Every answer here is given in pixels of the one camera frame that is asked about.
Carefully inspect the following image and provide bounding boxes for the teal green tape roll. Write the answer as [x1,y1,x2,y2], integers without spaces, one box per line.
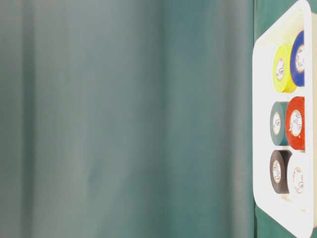
[269,102,289,146]

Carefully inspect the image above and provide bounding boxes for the black tape roll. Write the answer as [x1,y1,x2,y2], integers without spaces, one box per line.
[269,150,292,194]

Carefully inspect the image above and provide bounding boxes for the yellow tape roll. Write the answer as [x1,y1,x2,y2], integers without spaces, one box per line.
[272,44,297,93]

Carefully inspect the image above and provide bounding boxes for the red tape roll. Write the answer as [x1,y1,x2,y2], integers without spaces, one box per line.
[285,96,305,151]

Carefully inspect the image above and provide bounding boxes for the blue tape roll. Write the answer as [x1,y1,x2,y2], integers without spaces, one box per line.
[290,30,305,87]

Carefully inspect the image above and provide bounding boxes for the white tape roll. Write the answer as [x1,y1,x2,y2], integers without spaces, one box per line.
[287,153,311,210]

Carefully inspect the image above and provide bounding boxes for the white plastic tray case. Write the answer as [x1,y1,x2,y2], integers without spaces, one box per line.
[252,0,317,238]

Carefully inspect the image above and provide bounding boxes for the green table cloth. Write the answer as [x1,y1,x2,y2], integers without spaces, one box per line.
[0,0,293,238]

